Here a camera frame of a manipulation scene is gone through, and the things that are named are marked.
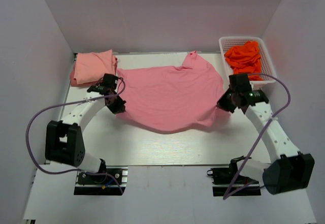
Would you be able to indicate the folded salmon t shirt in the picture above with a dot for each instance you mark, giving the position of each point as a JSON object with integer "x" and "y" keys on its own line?
{"x": 91, "y": 67}

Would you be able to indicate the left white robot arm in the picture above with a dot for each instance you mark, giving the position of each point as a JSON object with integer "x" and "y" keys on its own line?
{"x": 64, "y": 138}

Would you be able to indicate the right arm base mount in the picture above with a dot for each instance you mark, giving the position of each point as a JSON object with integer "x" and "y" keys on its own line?
{"x": 222, "y": 176}

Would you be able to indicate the orange t shirt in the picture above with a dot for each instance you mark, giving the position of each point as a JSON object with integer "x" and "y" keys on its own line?
{"x": 245, "y": 59}

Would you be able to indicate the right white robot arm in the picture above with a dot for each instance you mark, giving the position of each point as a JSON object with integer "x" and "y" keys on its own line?
{"x": 289, "y": 168}

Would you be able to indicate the pink t shirt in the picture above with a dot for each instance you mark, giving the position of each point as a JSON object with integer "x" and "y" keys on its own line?
{"x": 171, "y": 99}

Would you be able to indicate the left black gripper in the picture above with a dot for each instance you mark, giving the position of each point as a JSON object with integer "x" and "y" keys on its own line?
{"x": 117, "y": 104}

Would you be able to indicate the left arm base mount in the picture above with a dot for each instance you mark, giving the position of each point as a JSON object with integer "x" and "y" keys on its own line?
{"x": 88, "y": 185}

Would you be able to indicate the white plastic basket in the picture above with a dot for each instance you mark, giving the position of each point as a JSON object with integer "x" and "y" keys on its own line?
{"x": 225, "y": 43}

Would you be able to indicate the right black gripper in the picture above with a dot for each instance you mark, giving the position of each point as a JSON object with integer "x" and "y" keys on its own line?
{"x": 226, "y": 102}

